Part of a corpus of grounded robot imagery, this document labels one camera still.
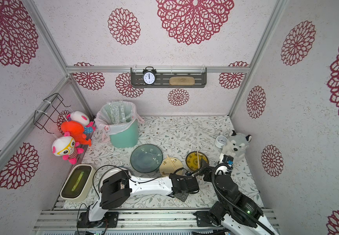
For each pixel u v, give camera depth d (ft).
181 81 2.95
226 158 1.80
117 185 1.71
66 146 2.64
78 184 2.62
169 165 3.02
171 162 3.02
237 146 2.71
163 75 3.11
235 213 1.55
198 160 3.10
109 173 2.98
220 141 3.31
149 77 2.95
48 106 2.54
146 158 3.19
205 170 1.97
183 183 2.08
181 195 2.28
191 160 3.12
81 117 3.10
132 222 2.40
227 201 1.53
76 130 2.80
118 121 2.89
